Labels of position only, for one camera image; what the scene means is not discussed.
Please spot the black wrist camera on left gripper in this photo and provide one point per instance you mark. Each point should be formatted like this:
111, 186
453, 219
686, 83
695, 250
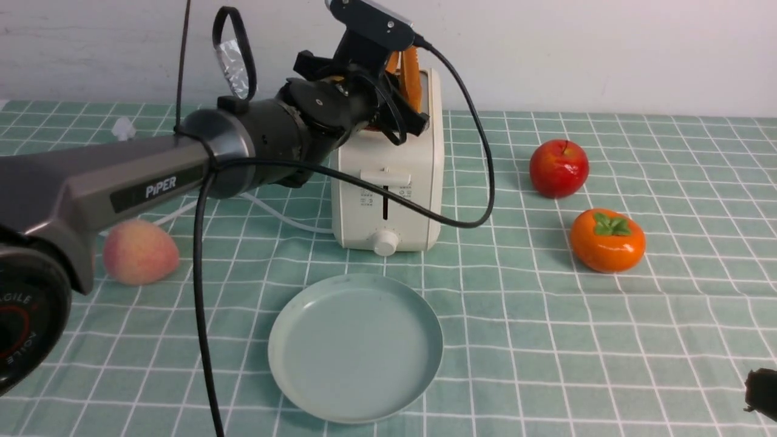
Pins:
376, 22

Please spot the light blue round plate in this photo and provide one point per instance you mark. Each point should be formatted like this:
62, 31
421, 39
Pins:
355, 348

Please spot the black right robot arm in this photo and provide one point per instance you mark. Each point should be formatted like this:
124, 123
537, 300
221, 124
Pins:
760, 392

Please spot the toast slice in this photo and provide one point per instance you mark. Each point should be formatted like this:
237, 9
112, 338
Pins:
405, 65

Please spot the pink peach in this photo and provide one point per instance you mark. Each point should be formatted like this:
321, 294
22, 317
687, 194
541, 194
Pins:
138, 252

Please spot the green checked tablecloth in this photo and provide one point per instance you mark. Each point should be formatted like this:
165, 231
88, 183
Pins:
536, 343

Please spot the orange persimmon with green leaf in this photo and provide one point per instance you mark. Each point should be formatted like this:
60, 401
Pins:
607, 241

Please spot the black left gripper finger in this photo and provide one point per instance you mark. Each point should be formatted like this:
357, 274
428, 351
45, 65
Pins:
415, 120

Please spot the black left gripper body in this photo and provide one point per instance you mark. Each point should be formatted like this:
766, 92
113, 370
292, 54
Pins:
347, 92

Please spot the red apple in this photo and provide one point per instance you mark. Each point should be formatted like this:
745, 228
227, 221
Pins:
559, 168

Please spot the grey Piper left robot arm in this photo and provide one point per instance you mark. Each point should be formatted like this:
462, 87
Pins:
55, 203

